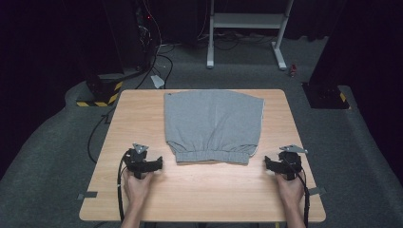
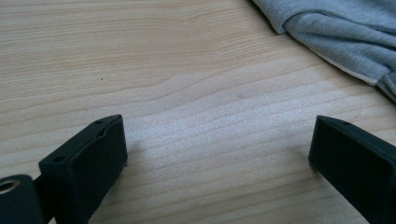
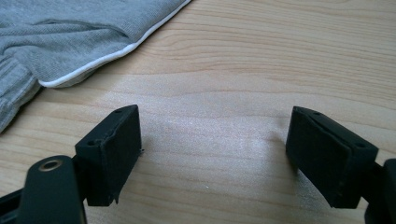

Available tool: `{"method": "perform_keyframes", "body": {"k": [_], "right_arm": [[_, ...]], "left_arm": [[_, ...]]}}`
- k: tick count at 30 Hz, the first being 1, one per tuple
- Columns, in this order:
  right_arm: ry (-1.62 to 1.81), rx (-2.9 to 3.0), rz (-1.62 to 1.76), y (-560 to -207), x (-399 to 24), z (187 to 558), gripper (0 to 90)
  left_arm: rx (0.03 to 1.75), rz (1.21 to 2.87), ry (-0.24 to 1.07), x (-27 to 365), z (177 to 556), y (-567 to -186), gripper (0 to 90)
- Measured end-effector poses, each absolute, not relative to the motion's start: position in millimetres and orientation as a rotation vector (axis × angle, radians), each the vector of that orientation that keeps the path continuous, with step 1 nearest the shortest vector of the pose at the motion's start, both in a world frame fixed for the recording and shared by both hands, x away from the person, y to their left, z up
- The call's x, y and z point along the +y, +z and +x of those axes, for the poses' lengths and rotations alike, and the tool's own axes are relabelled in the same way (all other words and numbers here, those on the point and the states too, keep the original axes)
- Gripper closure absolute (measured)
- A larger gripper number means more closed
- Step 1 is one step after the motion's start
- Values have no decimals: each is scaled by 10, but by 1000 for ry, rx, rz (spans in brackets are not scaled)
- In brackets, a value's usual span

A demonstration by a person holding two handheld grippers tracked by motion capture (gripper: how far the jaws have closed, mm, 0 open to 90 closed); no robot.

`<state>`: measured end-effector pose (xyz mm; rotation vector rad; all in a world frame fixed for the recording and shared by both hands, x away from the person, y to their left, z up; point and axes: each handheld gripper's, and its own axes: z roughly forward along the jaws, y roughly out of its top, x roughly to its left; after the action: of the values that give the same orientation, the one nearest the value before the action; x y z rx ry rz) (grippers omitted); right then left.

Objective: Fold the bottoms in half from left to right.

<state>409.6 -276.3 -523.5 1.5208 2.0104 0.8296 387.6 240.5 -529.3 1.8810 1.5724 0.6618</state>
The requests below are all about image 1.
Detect black base with yellow stripes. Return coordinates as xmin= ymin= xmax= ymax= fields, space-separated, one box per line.
xmin=301 ymin=83 xmax=352 ymax=110
xmin=75 ymin=73 xmax=124 ymax=108

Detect dark equipment rack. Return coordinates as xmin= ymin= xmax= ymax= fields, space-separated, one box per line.
xmin=104 ymin=0 xmax=160 ymax=72

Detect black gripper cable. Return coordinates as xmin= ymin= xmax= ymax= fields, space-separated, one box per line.
xmin=116 ymin=150 xmax=131 ymax=222
xmin=294 ymin=162 xmax=311 ymax=228

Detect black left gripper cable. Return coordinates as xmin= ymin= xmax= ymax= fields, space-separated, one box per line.
xmin=116 ymin=150 xmax=131 ymax=222

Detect white paper scrap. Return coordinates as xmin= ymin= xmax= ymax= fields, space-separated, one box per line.
xmin=150 ymin=74 xmax=166 ymax=89

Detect bundle of floor cables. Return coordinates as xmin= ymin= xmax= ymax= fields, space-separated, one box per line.
xmin=197 ymin=29 xmax=278 ymax=51

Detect white metal stand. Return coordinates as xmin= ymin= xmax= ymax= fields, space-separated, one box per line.
xmin=206 ymin=0 xmax=295 ymax=71

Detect person's right hand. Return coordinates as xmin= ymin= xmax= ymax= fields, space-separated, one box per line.
xmin=275 ymin=173 xmax=306 ymax=207

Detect person's left hand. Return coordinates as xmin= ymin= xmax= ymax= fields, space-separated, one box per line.
xmin=123 ymin=169 xmax=157 ymax=207

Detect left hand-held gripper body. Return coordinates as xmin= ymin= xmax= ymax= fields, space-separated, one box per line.
xmin=123 ymin=142 xmax=150 ymax=181

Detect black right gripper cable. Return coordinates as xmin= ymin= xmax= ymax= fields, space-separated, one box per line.
xmin=294 ymin=162 xmax=311 ymax=228

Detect grey shorts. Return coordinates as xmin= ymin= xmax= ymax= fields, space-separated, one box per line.
xmin=163 ymin=89 xmax=265 ymax=166

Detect grey tape strip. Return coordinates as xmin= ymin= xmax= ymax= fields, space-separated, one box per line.
xmin=307 ymin=186 xmax=328 ymax=197
xmin=77 ymin=191 xmax=99 ymax=200

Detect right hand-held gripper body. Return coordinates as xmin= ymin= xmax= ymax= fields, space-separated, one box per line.
xmin=277 ymin=144 xmax=309 ymax=181

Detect black floor cable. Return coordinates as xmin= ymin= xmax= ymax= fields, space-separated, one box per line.
xmin=135 ymin=52 xmax=175 ymax=90
xmin=86 ymin=106 xmax=116 ymax=164

